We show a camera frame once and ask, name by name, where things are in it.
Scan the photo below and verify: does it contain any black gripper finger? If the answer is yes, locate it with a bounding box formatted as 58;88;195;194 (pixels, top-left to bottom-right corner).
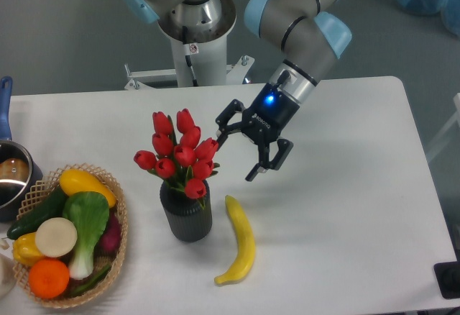
214;99;247;147
244;137;295;182

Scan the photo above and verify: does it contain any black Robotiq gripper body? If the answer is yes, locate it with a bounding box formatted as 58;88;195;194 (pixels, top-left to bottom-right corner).
241;83;300;145

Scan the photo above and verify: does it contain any red tulip bouquet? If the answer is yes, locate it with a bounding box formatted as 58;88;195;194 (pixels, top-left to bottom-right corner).
134;109;219;208

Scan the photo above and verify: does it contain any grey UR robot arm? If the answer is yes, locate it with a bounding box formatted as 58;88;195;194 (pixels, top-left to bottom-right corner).
123;0;351;181

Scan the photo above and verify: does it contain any dark grey ribbed vase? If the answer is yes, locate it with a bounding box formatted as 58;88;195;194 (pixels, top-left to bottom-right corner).
160;181;213;242

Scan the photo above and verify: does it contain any yellow banana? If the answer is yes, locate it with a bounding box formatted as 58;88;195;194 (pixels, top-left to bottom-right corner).
214;195;256;286

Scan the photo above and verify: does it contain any green bok choy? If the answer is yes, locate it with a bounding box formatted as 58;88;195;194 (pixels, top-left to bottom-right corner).
63;191;109;280

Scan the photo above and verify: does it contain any yellow squash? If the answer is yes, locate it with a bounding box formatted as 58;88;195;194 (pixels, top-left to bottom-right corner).
59;169;117;208

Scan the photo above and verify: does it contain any purple sweet potato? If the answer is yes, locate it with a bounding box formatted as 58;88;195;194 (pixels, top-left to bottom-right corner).
98;212;121;254

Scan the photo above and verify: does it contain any dark green cucumber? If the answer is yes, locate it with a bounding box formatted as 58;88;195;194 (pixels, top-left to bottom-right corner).
6;186;68;240

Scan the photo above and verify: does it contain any woven wicker basket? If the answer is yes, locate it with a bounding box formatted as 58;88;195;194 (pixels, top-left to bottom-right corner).
13;163;129;309

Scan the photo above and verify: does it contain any white round radish slice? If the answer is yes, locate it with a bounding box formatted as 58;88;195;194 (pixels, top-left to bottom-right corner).
35;217;78;257

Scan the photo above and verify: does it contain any black device at table edge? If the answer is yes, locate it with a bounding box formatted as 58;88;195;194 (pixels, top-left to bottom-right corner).
433;261;459;299

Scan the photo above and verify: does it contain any green bean pod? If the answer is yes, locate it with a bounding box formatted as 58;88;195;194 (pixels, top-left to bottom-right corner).
68;265;111;298

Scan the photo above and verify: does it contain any orange fruit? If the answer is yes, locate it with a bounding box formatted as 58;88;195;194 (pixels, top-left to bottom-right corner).
28;259;70;299

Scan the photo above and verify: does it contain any yellow bell pepper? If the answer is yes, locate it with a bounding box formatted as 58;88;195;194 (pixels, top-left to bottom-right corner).
13;232;45;267

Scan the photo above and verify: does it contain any small garlic piece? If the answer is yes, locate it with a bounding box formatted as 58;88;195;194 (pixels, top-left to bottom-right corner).
0;238;10;250

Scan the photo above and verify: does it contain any white plate at left edge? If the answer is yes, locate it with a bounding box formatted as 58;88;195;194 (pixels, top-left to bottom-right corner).
0;255;16;298

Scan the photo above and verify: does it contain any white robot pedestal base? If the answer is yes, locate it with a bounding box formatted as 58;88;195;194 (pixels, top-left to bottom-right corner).
124;0;254;90

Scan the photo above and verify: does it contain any white frame at right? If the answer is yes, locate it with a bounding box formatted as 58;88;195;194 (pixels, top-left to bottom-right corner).
425;93;459;163

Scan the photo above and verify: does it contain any blue handled saucepan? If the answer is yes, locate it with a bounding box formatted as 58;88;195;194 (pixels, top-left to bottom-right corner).
1;76;42;222

